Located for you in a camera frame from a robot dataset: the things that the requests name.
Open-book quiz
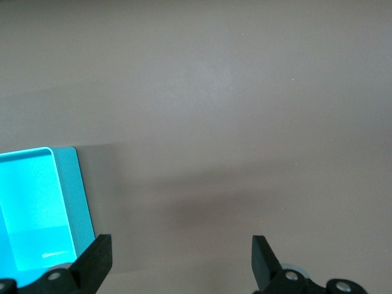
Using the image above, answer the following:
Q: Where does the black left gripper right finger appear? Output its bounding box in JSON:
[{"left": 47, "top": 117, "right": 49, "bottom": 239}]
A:
[{"left": 251, "top": 235, "right": 367, "bottom": 294}]

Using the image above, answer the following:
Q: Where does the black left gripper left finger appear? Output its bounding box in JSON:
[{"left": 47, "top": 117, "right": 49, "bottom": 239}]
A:
[{"left": 0, "top": 234, "right": 113, "bottom": 294}]

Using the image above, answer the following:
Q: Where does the brown table cover sheet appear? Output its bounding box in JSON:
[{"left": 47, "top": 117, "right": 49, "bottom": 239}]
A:
[{"left": 0, "top": 0, "right": 392, "bottom": 294}]

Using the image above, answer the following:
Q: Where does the turquoise plastic bin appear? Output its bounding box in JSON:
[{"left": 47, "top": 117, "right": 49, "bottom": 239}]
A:
[{"left": 0, "top": 146, "right": 94, "bottom": 272}]

